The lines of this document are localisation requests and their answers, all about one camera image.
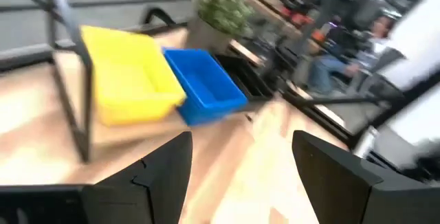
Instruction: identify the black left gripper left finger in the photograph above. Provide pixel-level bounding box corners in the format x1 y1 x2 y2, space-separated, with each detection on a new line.
82 131 193 224

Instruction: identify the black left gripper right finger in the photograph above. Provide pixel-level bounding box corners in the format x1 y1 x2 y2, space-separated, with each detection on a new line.
291 130 384 224

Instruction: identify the yellow plastic slotted basket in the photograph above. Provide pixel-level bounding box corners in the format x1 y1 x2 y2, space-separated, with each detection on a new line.
79 24 188 127

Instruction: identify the blue plastic slotted basket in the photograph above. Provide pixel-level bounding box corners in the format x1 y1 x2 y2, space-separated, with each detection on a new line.
161 47 249 127

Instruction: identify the black plastic slotted basket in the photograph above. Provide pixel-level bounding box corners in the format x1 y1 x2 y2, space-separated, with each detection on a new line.
212 52 276 101

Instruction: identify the person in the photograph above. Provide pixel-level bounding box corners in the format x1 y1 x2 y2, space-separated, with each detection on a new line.
305 14 396 94

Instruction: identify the black curved hook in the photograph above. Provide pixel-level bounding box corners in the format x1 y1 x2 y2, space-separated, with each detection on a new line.
142 6 177 26

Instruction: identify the potted green plant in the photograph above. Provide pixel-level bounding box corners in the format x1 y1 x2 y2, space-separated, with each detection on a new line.
185 0 255 55

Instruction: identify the black aluminium table frame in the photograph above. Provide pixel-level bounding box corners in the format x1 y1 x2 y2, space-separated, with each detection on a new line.
0 23 410 149

